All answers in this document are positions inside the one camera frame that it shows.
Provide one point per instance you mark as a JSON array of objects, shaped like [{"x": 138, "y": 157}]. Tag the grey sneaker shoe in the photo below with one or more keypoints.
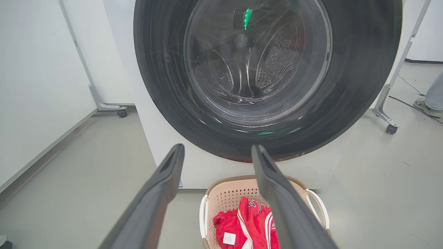
[{"x": 426, "y": 108}]

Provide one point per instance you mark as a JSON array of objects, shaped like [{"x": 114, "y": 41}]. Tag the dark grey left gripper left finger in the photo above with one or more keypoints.
[{"x": 152, "y": 207}]

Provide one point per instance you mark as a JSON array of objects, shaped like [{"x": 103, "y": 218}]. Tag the cream perforated laundry basket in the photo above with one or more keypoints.
[{"x": 225, "y": 197}]

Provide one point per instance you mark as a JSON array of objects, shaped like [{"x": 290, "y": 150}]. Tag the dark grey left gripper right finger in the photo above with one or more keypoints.
[{"x": 287, "y": 214}]

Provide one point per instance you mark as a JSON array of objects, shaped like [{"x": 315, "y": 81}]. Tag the stainless steel washing machine drum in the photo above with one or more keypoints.
[{"x": 277, "y": 58}]

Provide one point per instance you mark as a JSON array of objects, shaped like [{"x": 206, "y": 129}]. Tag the red garment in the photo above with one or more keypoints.
[{"x": 249, "y": 221}]

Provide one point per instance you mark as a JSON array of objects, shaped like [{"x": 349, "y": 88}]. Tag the person leg in jeans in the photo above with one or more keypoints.
[{"x": 435, "y": 93}]

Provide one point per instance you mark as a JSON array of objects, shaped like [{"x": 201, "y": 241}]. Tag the white front-load washing machine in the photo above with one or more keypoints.
[{"x": 166, "y": 152}]

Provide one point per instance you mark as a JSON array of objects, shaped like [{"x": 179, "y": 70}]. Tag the black round glass washer door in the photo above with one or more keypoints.
[{"x": 162, "y": 69}]

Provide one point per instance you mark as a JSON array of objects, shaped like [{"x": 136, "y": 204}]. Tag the white panel stand with caster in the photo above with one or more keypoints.
[
  {"x": 387, "y": 100},
  {"x": 100, "y": 103}
]

